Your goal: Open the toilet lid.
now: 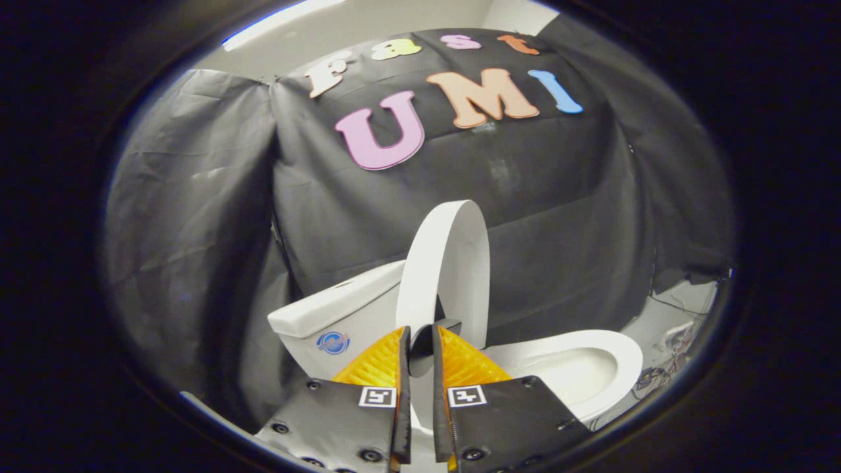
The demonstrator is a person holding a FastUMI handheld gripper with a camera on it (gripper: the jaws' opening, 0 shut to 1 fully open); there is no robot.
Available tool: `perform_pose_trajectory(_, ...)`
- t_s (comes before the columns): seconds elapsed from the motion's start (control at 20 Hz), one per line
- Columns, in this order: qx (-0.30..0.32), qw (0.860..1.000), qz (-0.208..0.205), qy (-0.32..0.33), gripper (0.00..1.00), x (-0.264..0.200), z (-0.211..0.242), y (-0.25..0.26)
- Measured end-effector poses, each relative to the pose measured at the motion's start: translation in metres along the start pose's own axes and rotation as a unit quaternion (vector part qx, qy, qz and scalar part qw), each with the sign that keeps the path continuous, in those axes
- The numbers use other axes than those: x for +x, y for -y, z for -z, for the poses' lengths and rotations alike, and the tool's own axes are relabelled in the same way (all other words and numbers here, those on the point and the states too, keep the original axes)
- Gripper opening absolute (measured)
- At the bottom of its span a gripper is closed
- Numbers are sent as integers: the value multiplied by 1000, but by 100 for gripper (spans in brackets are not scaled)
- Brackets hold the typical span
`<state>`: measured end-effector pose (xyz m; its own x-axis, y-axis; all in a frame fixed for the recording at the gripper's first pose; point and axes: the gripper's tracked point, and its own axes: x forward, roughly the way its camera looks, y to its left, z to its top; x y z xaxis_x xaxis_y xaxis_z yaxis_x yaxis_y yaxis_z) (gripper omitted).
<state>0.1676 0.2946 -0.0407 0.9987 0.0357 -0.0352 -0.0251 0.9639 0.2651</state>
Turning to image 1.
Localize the bundle of thin floor cables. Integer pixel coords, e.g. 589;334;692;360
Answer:
631;289;717;398

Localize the white toilet lid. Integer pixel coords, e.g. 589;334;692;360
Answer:
396;200;491;350

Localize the black backdrop cloth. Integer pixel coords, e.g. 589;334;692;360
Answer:
102;28;735;431

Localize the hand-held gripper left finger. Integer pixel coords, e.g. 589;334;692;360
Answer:
255;326;413;473

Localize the white toilet with tank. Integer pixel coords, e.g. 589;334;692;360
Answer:
267;259;622;473

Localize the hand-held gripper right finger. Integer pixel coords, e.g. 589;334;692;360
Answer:
432;325;592;473

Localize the black lid handle tab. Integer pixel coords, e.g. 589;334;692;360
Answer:
409;319;462;378

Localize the white toilet seat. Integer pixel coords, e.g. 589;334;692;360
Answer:
483;328;645;422

